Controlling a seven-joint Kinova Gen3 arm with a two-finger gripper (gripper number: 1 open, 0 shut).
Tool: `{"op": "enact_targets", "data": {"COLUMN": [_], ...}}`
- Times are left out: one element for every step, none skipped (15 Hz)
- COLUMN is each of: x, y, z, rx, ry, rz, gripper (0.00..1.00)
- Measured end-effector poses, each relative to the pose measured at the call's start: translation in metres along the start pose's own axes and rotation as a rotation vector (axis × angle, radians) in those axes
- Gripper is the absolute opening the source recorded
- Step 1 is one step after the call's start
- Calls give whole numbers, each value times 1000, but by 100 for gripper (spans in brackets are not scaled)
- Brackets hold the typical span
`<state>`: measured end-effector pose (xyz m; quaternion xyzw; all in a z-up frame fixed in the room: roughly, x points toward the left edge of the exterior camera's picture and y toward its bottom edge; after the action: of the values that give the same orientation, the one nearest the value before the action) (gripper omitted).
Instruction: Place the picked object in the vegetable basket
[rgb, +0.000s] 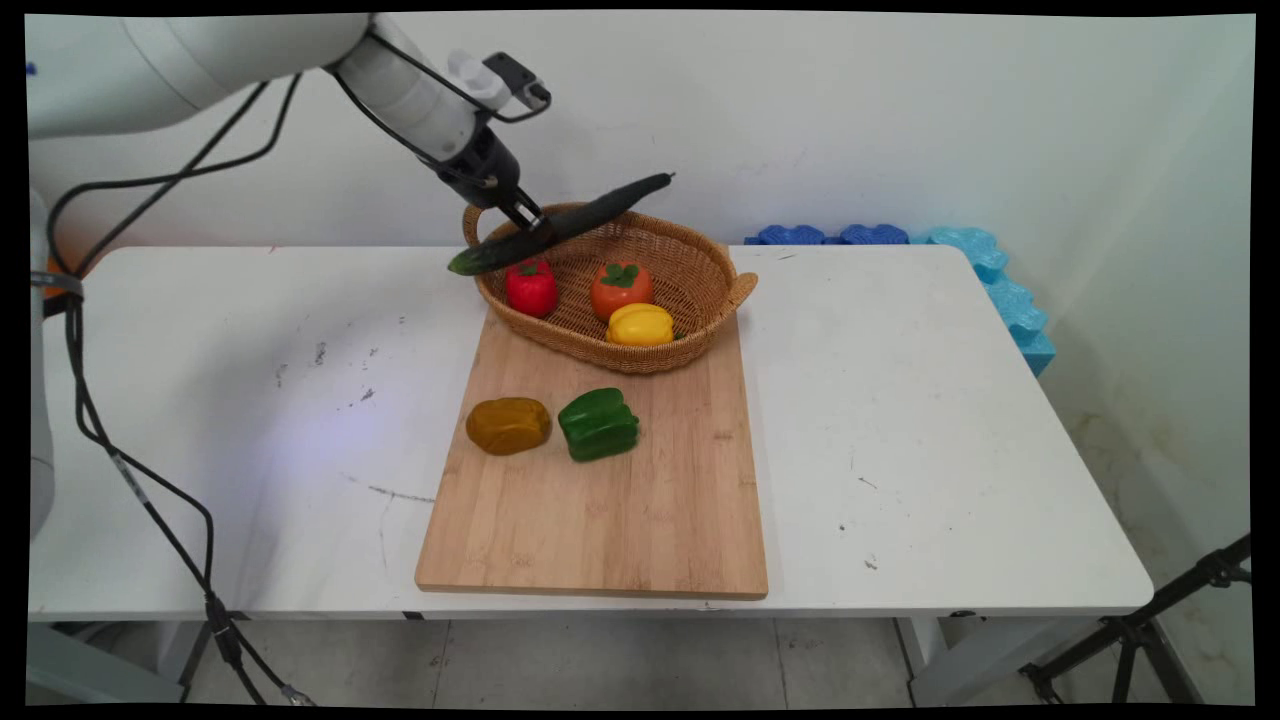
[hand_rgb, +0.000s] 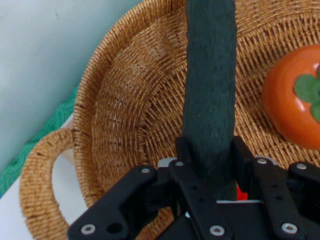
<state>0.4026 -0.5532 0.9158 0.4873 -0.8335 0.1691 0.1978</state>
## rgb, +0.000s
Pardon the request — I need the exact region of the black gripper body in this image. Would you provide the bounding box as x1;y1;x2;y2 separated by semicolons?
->
436;125;524;209

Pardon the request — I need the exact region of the long dark green cucumber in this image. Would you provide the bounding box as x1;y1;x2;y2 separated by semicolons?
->
447;172;677;278

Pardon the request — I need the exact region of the red toy bell pepper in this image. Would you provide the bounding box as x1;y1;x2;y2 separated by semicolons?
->
505;260;559;320

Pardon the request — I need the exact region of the woven wicker basket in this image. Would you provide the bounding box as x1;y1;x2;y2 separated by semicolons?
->
463;200;759;375

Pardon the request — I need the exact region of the orange toy persimmon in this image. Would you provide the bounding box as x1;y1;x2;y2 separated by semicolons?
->
590;260;655;323

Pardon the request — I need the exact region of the yellow toy bell pepper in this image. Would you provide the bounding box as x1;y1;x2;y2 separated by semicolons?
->
606;303;676;348

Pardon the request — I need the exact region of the brown toy potato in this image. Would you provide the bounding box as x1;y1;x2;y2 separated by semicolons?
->
466;397;553;457

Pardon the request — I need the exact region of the green toy bell pepper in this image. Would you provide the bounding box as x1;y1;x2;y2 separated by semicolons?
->
557;388;641;462

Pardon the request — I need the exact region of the wooden cutting board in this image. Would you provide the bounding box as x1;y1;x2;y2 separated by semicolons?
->
415;305;769;601

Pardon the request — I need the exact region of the cyan foam mat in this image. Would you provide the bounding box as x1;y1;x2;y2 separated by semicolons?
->
922;227;1057;379

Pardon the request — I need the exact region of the white table leg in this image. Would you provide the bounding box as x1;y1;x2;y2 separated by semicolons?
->
893;612;1101;707

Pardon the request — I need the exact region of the black tripod stand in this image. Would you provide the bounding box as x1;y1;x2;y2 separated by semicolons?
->
1018;534;1253;706

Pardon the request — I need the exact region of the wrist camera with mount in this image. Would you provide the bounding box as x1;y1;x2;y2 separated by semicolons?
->
446;50;553;123

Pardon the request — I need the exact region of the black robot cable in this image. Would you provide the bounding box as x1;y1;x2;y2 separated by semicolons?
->
30;30;553;707

